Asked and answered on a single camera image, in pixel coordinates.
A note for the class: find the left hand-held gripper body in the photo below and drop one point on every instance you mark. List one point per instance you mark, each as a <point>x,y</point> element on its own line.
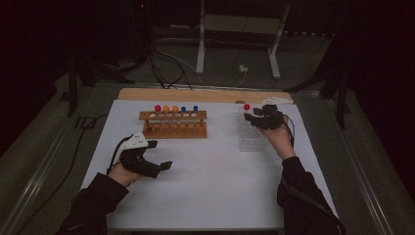
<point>137,142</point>

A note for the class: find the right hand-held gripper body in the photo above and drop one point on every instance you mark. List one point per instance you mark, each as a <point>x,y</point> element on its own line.
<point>269,119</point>

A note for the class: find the clear plastic test tube rack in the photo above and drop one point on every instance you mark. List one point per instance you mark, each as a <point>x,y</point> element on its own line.
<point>249,138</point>

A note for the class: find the wooden test tube rack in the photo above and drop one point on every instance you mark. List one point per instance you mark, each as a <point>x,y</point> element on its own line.
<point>174,133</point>

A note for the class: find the orange-capped test tube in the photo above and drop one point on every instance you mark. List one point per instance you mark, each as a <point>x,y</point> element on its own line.
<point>175,108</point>
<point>166,108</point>

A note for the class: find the blue-capped test tube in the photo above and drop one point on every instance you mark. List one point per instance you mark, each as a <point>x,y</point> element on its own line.
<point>195,108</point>
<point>183,109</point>

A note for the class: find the person's right hand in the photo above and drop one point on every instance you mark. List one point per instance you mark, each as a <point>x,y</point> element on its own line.
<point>280,140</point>

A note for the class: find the person's left hand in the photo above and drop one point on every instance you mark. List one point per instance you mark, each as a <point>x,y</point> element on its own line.
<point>122,176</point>

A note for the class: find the white plug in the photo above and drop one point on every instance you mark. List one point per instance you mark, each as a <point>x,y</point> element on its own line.
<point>243,68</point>

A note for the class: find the white table mat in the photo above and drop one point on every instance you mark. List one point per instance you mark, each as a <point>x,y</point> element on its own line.
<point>212,196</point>

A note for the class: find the wooden table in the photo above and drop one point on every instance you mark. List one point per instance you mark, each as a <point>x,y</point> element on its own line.
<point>195,95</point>

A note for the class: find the white metal stand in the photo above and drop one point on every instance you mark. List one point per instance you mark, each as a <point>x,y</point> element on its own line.
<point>200,49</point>

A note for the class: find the black power strip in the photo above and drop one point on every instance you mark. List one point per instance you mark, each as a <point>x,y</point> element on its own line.
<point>308,33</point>

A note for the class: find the black floor bracket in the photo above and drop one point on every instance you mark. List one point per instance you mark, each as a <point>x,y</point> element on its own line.
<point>85,122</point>

